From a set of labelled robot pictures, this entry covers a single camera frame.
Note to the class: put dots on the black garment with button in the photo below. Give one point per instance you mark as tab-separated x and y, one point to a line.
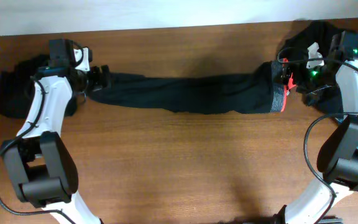
327	101

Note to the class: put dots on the black metal rail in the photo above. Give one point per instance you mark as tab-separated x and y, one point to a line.
330	220

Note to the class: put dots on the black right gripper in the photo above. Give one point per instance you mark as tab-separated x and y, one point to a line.
301	70

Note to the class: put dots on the black pants with red waistband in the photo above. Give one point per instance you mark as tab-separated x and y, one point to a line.
255	93

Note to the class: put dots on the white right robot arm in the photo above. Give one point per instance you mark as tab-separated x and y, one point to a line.
336	174

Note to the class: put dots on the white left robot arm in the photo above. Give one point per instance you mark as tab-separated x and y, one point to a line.
41	170

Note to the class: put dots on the black knit garment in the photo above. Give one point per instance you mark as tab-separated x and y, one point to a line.
319	32

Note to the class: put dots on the black folded cloth pile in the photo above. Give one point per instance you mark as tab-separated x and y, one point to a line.
17	87

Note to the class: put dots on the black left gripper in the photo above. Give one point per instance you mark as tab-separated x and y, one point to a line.
104	76

